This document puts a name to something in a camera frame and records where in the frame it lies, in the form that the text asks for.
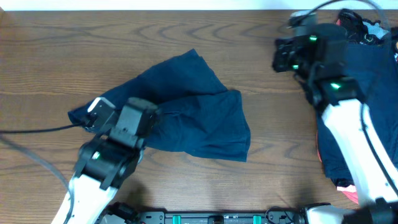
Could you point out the navy blue shorts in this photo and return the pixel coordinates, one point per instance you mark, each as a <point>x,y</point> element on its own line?
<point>198,114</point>

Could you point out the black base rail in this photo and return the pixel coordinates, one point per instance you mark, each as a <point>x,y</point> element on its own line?
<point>121,213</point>

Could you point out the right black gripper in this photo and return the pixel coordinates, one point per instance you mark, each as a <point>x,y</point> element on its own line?
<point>280,65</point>

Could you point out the pink red garment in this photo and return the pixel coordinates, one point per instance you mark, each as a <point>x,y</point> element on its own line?
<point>342,185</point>

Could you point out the navy garment on pile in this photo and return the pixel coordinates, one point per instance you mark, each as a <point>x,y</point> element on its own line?
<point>370,66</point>

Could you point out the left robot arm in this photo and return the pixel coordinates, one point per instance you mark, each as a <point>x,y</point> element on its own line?
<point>107,160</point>

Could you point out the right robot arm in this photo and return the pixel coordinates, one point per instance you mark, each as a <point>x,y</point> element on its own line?
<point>316,53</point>

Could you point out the black patterned garment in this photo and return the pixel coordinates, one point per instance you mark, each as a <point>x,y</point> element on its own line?
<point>365,31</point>

